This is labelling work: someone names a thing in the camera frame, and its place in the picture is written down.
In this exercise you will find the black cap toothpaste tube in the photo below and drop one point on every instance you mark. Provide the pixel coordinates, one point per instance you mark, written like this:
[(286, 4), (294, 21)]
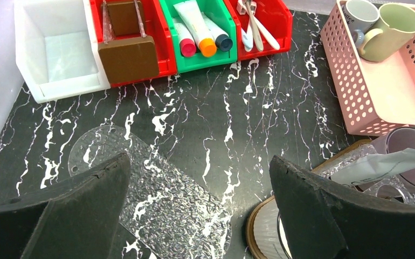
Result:
[(374, 167)]

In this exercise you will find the white plastic bin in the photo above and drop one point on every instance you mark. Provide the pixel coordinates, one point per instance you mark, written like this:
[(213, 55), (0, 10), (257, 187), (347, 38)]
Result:
[(57, 50)]

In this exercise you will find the white ribbed mug black rim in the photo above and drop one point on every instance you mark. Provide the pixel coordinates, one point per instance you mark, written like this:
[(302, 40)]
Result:
[(268, 228)]

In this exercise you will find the right red plastic bin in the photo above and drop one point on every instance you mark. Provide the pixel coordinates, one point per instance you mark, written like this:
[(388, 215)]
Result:
[(273, 16)]

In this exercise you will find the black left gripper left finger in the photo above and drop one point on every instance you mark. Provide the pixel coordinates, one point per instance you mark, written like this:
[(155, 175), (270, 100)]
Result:
[(74, 218)]

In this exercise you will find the left red plastic bin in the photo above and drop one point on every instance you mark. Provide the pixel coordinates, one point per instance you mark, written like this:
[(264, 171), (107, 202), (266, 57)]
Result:
[(156, 26)]

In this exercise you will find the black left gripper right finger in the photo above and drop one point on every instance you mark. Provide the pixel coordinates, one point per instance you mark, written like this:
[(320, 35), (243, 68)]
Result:
[(324, 219)]

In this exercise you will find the blue cap toothpaste tube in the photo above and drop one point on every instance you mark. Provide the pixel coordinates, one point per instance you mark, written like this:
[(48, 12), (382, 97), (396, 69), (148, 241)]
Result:
[(220, 37)]

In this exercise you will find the green plastic bin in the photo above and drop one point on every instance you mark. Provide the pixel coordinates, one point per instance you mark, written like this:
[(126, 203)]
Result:
[(217, 11)]

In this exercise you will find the orange cap toothpaste tube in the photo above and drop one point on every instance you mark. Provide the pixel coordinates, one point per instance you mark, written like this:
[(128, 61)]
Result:
[(191, 15)]

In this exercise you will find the brown oval wooden tray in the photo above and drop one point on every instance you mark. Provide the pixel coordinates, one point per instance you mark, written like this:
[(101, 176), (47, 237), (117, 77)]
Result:
[(254, 228)]

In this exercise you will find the purple mug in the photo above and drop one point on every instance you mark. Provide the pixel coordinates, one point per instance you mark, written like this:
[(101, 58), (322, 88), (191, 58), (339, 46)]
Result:
[(400, 143)]

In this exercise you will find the green mug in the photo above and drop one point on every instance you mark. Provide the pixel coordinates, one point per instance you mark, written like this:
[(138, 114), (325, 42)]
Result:
[(395, 27)]

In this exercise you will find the grey mug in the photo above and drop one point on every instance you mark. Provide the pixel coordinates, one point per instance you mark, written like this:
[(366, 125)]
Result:
[(360, 16)]

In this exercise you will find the clear textured square holder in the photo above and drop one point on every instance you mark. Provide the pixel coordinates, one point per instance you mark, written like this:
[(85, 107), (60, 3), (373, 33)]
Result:
[(385, 188)]

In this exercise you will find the pink perforated basket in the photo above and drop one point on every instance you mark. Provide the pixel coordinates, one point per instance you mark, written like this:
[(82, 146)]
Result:
[(375, 98)]

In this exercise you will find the brown wooden holder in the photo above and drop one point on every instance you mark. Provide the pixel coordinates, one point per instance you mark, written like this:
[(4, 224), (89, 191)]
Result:
[(127, 52)]

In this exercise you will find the white toothbrush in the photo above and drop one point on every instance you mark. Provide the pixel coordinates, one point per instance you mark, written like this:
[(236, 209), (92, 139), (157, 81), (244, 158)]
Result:
[(241, 8), (255, 31), (247, 38)]

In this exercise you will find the red plastic bin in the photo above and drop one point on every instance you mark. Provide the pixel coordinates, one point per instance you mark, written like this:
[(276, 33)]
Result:
[(273, 16), (156, 26)]

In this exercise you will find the pink cap toothpaste tube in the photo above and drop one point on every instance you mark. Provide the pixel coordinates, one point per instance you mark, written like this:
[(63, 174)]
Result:
[(186, 41)]

